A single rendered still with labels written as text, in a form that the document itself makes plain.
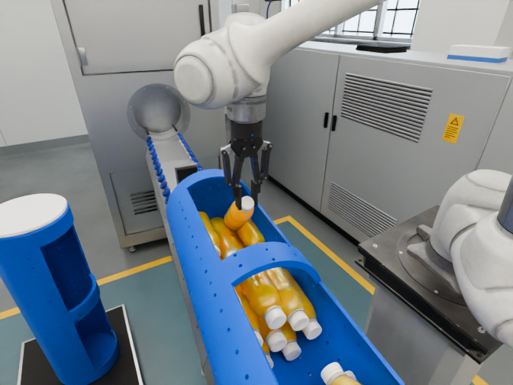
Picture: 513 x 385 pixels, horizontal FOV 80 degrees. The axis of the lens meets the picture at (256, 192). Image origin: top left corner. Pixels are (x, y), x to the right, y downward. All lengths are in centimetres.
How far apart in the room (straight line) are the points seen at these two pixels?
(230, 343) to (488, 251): 46
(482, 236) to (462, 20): 249
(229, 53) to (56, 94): 470
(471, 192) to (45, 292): 139
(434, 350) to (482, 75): 129
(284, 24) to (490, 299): 56
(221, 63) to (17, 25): 466
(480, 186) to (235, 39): 59
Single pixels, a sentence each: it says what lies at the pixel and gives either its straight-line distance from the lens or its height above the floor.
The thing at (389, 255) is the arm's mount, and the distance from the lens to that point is 95.
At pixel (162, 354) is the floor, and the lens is 202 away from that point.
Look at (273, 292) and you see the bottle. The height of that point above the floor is 116.
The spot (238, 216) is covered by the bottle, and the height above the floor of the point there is 117.
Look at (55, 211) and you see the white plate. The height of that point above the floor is 104.
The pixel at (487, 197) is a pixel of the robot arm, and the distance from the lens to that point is 81.
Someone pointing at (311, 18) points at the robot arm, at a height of 165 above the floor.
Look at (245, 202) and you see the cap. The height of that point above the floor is 122.
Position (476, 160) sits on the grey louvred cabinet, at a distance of 190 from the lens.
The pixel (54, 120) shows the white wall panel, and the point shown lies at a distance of 522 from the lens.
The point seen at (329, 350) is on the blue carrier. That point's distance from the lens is 77.
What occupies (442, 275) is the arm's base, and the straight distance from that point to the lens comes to 93.
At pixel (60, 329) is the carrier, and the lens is 157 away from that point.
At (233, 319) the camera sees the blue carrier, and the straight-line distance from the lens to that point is 57.
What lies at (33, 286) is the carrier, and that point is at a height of 80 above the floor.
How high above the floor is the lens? 165
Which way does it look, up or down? 30 degrees down
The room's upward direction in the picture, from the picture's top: straight up
